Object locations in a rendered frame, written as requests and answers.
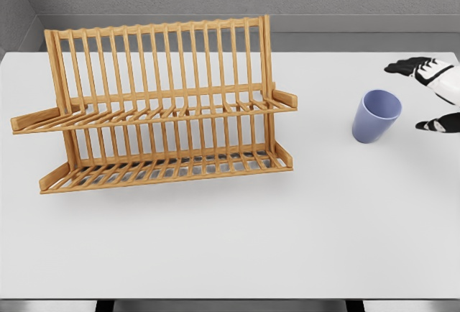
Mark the blue cup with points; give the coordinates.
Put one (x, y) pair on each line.
(373, 119)

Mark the wooden two-tier dish rack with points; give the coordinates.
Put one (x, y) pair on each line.
(161, 110)

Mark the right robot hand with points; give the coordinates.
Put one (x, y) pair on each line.
(445, 82)

